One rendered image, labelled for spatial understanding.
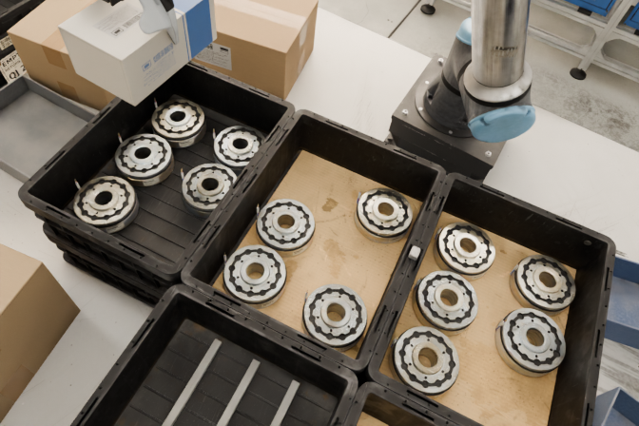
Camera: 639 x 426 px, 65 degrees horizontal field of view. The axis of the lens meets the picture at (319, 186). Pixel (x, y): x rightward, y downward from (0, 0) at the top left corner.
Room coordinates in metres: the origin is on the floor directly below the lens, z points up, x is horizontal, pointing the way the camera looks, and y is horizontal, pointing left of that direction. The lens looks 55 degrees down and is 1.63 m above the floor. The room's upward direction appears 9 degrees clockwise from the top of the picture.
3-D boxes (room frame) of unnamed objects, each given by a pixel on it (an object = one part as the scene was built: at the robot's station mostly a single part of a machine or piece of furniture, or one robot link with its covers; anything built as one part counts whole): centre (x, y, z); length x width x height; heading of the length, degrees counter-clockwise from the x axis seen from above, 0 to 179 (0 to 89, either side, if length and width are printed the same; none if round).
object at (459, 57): (0.86, -0.28, 0.97); 0.13 x 0.12 x 0.14; 11
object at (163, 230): (0.52, 0.27, 0.87); 0.40 x 0.30 x 0.11; 162
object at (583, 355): (0.34, -0.30, 0.87); 0.40 x 0.30 x 0.11; 162
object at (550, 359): (0.32, -0.38, 0.86); 0.10 x 0.10 x 0.01
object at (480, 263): (0.46, -0.27, 0.86); 0.10 x 0.10 x 0.01
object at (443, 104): (0.87, -0.28, 0.85); 0.15 x 0.15 x 0.10
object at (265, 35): (1.03, 0.25, 0.78); 0.30 x 0.22 x 0.16; 78
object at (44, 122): (0.65, 0.64, 0.73); 0.27 x 0.20 x 0.05; 68
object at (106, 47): (0.62, 0.31, 1.09); 0.20 x 0.12 x 0.09; 157
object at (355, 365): (0.43, -0.02, 0.92); 0.40 x 0.30 x 0.02; 162
